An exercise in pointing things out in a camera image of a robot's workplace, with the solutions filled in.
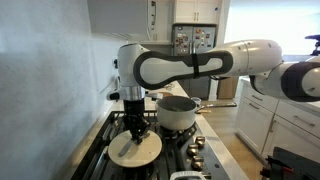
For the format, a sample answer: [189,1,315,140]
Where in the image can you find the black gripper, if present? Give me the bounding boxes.
[123,98,151,145]

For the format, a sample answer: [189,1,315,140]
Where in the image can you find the cream pot lid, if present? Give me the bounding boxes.
[107,129,164,169]

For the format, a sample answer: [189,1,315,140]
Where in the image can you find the green vegetables inside pot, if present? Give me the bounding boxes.
[165,105,185,113]

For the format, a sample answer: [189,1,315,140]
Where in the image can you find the black gas cooktop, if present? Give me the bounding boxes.
[69,110,231,180]

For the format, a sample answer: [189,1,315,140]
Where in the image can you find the clear plastic cup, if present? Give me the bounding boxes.
[191,96,202,107]

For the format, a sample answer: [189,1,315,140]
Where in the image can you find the white dutch oven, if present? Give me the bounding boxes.
[169,171,206,180]

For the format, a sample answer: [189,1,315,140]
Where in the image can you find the brown box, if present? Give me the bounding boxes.
[217,76,240,100]

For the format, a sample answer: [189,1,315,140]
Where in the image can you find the stainless refrigerator with magnets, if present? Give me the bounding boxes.
[171,24,216,100]

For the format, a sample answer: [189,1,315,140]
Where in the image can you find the white cabinet above hood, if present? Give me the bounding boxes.
[86,0,150,35]

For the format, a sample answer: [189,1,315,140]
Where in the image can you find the white kitchen island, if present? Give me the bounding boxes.
[234,77,320,165]

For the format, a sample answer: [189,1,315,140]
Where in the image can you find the white cabinet above refrigerator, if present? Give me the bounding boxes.
[172,0,223,25]

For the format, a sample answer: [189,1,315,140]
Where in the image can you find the black stand with red clamps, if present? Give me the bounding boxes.
[259,146,320,180]

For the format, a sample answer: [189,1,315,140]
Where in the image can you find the cream saucepan with steel handle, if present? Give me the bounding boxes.
[155,95,238,132]

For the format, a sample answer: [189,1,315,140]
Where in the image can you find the white wall cabinet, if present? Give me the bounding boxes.
[128,0,174,46]

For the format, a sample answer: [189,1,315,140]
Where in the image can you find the black camera on mount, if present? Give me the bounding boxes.
[304,34,320,57]

